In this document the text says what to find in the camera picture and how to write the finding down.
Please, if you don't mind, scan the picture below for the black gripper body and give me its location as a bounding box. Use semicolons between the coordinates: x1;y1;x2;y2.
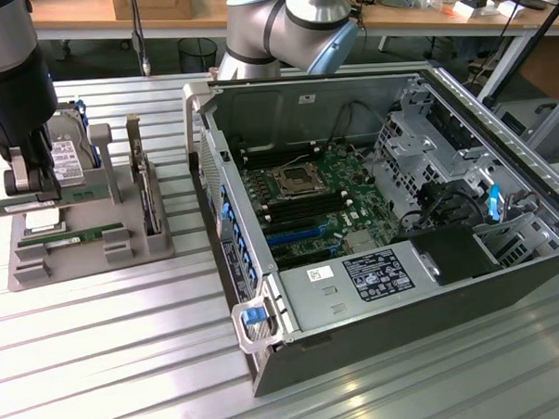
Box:
0;56;60;149

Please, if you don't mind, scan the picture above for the green RAM stick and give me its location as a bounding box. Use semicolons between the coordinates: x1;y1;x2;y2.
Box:
0;181;113;221
19;222;125;248

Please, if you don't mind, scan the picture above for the black RAM slot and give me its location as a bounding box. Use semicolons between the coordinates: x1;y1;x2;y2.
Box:
243;150;326;172
238;141;319;160
259;187;347;213
261;197;353;227

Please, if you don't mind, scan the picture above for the hard disk with blue rails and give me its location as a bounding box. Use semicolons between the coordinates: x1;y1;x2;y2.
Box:
45;97;104;189

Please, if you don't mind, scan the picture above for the silver CPU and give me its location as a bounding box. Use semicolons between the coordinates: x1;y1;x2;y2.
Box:
22;210;67;232

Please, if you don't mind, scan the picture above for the graphics card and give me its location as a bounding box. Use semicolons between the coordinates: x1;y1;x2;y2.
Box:
125;112;165;239

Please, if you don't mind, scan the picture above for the grey parts rack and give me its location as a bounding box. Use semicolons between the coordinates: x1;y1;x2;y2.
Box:
0;110;178;294

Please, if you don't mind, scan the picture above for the black mesh waste bin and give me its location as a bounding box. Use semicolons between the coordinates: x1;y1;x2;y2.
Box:
176;35;220;76

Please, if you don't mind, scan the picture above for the CPU socket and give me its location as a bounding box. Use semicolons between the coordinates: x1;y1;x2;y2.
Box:
264;162;323;203

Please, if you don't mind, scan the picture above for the blue case latch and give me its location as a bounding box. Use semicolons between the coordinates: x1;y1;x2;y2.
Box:
241;306;268;327

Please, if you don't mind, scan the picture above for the blue expansion slot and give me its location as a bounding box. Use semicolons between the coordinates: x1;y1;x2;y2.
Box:
265;223;332;249

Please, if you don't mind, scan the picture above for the green motherboard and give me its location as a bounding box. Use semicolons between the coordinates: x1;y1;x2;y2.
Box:
232;133;404;273

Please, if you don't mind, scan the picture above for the grey power supply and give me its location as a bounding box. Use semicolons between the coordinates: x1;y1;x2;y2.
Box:
275;238;442;335

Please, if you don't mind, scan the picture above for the silver chipset heatsink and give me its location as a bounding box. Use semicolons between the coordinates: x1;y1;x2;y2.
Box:
345;229;381;255

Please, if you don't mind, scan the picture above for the metal disk bay cage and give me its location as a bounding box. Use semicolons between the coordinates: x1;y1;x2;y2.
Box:
369;77;499;224

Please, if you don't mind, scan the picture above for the open black PC case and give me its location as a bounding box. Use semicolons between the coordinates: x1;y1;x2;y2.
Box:
181;61;559;400

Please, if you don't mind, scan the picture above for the cluttered wooden desk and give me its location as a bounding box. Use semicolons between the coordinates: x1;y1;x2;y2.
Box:
344;0;559;55

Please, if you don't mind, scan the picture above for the black plastic shroud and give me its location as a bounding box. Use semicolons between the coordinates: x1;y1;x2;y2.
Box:
395;224;502;288

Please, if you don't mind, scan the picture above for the white small box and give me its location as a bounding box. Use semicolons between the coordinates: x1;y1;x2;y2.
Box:
452;0;491;21
496;0;528;19

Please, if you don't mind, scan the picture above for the black tripod leg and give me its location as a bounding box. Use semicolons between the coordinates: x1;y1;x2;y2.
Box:
477;0;559;114

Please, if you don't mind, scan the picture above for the grey computer case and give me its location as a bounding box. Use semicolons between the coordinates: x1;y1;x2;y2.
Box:
488;95;559;167

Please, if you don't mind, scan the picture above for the large brown cardboard box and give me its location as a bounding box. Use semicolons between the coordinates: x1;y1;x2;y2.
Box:
516;33;559;103

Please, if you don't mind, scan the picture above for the hanging black cable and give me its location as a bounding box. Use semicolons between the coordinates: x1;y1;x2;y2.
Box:
127;0;154;79

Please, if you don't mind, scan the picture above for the black wire loop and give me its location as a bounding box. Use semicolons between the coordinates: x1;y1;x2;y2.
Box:
325;98;389;148

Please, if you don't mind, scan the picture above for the blue disk wire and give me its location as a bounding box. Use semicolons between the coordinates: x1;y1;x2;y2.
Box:
487;184;504;223

